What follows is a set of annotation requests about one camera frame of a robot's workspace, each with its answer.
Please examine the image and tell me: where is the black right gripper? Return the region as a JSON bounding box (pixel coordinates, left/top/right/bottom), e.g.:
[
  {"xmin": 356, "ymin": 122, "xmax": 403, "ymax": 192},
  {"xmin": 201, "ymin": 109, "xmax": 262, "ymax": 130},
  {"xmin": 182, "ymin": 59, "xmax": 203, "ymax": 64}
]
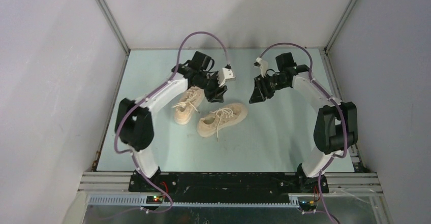
[{"xmin": 249, "ymin": 73, "xmax": 289, "ymax": 104}]

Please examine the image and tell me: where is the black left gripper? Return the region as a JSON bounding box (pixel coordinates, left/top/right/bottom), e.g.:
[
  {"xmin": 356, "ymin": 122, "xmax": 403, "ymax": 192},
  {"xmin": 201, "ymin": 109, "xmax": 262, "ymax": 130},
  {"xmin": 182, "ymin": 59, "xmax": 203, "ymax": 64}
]
[{"xmin": 196, "ymin": 71, "xmax": 227, "ymax": 103}]

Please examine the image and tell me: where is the beige sneaker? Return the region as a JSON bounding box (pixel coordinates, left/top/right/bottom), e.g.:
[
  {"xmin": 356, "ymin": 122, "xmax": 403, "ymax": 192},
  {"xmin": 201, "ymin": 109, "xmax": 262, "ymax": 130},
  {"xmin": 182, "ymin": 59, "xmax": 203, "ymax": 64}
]
[
  {"xmin": 197, "ymin": 103, "xmax": 248, "ymax": 140},
  {"xmin": 172, "ymin": 86, "xmax": 205, "ymax": 125}
]

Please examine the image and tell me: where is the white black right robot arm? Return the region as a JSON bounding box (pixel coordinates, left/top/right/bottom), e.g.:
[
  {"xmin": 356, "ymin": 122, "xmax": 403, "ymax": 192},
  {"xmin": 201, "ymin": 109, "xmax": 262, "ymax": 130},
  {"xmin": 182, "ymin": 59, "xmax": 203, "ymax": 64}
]
[{"xmin": 249, "ymin": 52, "xmax": 357, "ymax": 193}]

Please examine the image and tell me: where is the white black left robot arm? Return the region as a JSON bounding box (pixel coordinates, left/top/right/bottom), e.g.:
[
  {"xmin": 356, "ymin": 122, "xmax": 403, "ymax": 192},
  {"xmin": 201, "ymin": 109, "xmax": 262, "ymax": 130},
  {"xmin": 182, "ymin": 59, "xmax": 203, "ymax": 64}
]
[{"xmin": 114, "ymin": 51, "xmax": 235, "ymax": 192}]

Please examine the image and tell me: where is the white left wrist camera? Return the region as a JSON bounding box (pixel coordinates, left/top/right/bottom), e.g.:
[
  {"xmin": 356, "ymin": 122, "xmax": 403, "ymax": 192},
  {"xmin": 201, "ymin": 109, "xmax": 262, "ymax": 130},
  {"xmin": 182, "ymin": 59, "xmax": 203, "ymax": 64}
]
[{"xmin": 218, "ymin": 68, "xmax": 236, "ymax": 87}]

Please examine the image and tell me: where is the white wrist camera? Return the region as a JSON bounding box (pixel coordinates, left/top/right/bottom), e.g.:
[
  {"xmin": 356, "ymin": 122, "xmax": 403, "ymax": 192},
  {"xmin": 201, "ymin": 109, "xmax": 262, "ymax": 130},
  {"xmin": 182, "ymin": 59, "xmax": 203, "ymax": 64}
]
[
  {"xmin": 254, "ymin": 57, "xmax": 268, "ymax": 78},
  {"xmin": 218, "ymin": 68, "xmax": 236, "ymax": 87}
]

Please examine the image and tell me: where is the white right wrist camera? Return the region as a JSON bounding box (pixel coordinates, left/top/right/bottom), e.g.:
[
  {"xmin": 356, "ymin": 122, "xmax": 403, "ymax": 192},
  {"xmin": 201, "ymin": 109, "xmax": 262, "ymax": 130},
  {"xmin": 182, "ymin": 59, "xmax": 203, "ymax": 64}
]
[{"xmin": 254, "ymin": 57, "xmax": 268, "ymax": 78}]

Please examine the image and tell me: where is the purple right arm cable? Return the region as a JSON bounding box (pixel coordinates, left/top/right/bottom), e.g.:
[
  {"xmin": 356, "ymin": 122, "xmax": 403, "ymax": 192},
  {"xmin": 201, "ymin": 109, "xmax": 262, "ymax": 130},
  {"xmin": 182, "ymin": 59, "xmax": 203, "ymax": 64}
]
[{"xmin": 258, "ymin": 42, "xmax": 348, "ymax": 224}]

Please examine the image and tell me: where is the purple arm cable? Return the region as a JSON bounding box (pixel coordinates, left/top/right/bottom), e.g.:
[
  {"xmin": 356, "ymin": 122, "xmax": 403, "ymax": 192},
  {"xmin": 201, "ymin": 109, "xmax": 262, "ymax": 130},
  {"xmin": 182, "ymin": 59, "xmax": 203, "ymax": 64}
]
[
  {"xmin": 258, "ymin": 42, "xmax": 348, "ymax": 224},
  {"xmin": 85, "ymin": 31, "xmax": 231, "ymax": 221}
]

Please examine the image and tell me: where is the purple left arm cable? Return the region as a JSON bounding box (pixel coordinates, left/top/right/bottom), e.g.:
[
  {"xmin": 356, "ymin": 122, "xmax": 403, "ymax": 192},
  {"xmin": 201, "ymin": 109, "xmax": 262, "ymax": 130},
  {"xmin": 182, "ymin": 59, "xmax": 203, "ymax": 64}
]
[{"xmin": 85, "ymin": 31, "xmax": 231, "ymax": 221}]

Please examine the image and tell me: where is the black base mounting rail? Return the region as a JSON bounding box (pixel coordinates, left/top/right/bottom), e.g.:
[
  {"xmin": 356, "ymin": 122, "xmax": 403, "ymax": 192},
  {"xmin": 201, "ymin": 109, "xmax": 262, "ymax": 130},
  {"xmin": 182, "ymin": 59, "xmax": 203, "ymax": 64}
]
[{"xmin": 128, "ymin": 172, "xmax": 329, "ymax": 204}]

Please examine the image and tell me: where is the aluminium frame rail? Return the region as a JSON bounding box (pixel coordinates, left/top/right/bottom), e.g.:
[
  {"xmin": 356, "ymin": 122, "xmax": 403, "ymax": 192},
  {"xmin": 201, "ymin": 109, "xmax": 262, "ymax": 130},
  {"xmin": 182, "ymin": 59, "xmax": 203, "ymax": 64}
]
[{"xmin": 78, "ymin": 172, "xmax": 383, "ymax": 210}]

